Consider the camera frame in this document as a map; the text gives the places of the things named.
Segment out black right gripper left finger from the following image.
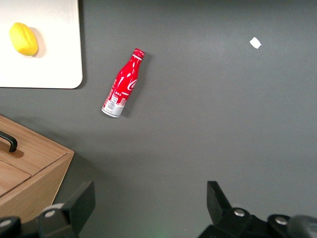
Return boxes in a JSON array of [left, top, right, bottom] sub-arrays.
[[0, 180, 97, 238]]

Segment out white paper scrap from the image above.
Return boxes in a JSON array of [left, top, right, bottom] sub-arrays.
[[249, 36, 263, 50]]

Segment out wooden lower drawer front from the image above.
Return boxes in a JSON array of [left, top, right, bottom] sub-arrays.
[[0, 116, 68, 177]]

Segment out wooden drawer cabinet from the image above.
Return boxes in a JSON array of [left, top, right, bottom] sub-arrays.
[[0, 114, 75, 224]]

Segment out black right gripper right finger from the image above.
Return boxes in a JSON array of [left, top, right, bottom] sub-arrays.
[[197, 180, 317, 238]]

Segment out black lower drawer handle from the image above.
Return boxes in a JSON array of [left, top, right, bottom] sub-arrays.
[[0, 130, 18, 153]]

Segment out cream plastic tray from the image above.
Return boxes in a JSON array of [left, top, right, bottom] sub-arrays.
[[0, 0, 84, 90]]

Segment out yellow lemon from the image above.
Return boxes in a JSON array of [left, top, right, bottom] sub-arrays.
[[8, 22, 39, 57]]

